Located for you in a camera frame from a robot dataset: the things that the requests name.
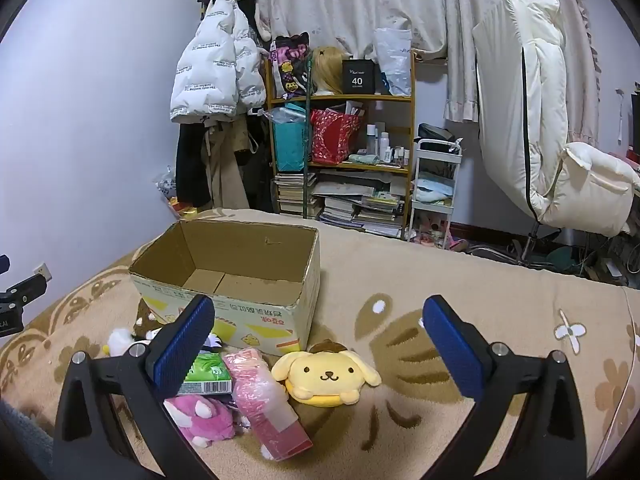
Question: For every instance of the white plush toy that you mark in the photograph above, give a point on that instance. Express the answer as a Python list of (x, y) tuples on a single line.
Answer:
[(118, 341)]

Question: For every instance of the black square box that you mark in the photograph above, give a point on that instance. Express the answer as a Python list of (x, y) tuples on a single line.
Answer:
[(357, 80)]

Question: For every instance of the pale patterned curtain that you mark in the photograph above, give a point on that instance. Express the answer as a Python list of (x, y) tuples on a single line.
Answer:
[(350, 0)]

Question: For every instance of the stack of books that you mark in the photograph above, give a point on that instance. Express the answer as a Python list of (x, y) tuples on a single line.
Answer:
[(295, 195)]

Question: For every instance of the light blue cloth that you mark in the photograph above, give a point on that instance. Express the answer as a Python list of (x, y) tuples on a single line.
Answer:
[(432, 192)]

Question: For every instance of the black printed tote bag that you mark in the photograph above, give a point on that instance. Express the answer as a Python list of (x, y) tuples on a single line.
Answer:
[(287, 67)]

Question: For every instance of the pink plush toy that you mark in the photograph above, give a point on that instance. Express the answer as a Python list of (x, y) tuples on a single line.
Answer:
[(205, 422)]

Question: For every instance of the wooden shelf with bottles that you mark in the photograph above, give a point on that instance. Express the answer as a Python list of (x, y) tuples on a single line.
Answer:
[(350, 98)]

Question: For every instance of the row of cosmetic bottles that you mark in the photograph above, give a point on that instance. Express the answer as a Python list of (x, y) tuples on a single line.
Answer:
[(385, 147)]

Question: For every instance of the yellow dog plush toy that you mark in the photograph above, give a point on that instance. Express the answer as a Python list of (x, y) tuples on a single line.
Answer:
[(325, 370)]

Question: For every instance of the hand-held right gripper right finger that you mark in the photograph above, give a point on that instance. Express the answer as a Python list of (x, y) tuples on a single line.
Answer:
[(450, 350)]

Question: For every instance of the blond wig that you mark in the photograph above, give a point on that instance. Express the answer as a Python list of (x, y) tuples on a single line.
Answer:
[(327, 72)]

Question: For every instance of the green tissue pack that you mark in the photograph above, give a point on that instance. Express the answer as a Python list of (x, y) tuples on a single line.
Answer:
[(212, 372)]

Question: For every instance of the yellow and red package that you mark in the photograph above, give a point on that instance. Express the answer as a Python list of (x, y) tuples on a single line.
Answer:
[(182, 207)]

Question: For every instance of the white wall socket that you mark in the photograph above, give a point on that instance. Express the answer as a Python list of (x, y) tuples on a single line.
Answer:
[(44, 271)]

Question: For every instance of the pink soft packet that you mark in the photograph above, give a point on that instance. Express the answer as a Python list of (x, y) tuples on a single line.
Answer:
[(260, 395)]

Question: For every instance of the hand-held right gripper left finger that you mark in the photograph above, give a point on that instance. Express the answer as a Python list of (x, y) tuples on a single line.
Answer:
[(185, 347)]

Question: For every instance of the pile of books and papers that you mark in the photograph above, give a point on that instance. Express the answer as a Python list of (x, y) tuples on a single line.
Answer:
[(360, 207)]

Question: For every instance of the white puffer jacket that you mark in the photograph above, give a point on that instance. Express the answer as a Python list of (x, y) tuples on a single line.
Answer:
[(215, 60)]

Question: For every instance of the green pole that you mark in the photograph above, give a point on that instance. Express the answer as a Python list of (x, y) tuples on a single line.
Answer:
[(308, 160)]

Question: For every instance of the grey cloth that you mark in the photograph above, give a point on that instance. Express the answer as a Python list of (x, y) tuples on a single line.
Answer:
[(20, 445)]

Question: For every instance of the beige hanging coat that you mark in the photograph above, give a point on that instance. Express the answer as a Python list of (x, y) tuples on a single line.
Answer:
[(225, 170)]

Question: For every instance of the teal bag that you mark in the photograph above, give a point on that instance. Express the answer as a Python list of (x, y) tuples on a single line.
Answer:
[(290, 145)]

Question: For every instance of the white trolley cart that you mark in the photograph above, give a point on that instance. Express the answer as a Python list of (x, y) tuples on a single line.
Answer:
[(435, 146)]

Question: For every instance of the cardboard box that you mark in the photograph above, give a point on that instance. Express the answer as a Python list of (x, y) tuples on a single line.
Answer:
[(260, 317)]

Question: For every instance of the clear plastic bag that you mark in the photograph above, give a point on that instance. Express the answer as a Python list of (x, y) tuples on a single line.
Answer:
[(392, 60)]

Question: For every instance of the pink toys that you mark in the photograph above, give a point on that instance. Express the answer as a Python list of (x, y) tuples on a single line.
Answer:
[(437, 232)]

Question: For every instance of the patterned plastic bag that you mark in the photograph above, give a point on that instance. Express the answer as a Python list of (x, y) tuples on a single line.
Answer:
[(166, 182)]

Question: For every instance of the red patterned bag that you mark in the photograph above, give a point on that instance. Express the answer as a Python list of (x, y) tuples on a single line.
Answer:
[(332, 135)]

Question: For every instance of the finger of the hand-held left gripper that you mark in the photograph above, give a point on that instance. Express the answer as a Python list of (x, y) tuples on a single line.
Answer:
[(25, 291), (4, 264)]

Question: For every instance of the dark hanging coat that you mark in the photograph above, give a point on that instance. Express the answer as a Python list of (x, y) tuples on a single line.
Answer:
[(192, 165)]

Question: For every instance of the light green cloth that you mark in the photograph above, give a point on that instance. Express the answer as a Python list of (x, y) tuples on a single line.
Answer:
[(362, 159)]

